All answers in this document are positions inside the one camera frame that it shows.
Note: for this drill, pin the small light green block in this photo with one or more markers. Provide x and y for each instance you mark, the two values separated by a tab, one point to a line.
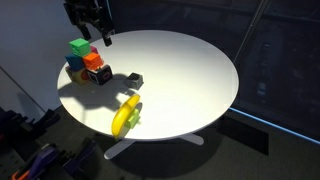
133	119

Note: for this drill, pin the blue lit floor strip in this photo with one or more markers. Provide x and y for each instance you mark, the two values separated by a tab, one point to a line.
273	125

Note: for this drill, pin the multicoloured yellow picture cube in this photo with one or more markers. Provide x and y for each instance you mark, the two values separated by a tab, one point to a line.
77	77

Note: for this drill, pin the black clamp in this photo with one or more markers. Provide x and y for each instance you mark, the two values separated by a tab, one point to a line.
80	155
45	118

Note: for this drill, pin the orange block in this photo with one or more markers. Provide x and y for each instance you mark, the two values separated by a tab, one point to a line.
92	61

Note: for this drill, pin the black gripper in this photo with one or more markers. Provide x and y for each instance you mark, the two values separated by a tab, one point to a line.
87	13

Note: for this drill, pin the magenta block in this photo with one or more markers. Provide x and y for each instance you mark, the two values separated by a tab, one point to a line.
94	50

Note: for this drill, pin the black pegboard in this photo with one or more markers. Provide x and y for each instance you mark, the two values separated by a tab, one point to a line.
10	156

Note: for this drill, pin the black white picture cube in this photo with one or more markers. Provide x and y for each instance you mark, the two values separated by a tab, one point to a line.
101	75

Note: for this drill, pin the yellow banana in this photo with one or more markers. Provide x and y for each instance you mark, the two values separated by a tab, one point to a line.
122	115

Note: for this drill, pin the white table base legs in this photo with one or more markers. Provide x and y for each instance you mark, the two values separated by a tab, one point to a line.
116	148

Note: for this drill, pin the blue block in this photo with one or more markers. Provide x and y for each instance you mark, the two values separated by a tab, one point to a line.
74	62

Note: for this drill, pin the gray block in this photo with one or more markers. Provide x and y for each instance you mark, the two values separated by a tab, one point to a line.
134	81

